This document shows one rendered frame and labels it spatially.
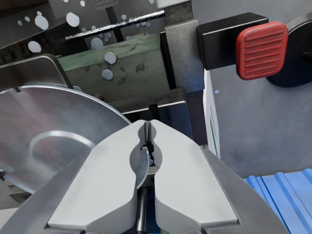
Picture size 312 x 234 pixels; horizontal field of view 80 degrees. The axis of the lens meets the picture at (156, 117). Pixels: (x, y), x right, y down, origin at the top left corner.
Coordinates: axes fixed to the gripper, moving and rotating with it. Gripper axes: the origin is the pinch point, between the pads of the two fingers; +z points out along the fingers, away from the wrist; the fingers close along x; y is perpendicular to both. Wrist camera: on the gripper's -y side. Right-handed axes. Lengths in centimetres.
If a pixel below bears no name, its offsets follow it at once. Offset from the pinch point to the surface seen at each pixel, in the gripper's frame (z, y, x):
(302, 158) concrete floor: 100, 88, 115
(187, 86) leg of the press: 27.1, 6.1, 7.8
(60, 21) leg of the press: 89, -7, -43
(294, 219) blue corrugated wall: 67, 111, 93
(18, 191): 21.2, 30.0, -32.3
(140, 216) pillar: 14.7, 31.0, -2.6
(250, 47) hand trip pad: 13.6, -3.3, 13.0
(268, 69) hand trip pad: 13.9, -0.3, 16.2
